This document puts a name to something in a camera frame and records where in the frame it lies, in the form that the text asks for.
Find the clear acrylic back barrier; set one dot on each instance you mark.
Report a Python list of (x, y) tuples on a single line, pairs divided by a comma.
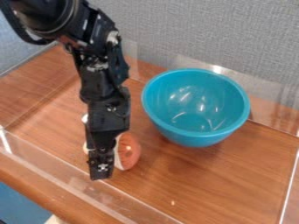
[(274, 101)]

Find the brown and white toy mushroom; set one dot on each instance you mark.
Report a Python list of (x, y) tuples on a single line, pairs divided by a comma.
[(128, 150)]

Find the clear acrylic front barrier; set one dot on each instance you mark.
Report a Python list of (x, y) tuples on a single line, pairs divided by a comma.
[(62, 188)]

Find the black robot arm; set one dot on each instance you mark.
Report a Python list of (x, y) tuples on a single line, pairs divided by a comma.
[(89, 34)]

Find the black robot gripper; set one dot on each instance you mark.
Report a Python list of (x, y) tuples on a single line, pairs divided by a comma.
[(108, 121)]

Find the clear acrylic barrier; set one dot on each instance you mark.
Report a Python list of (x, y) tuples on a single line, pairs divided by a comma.
[(274, 101), (62, 188)]

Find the blue plastic bowl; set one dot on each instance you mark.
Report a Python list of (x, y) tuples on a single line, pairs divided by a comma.
[(197, 107)]

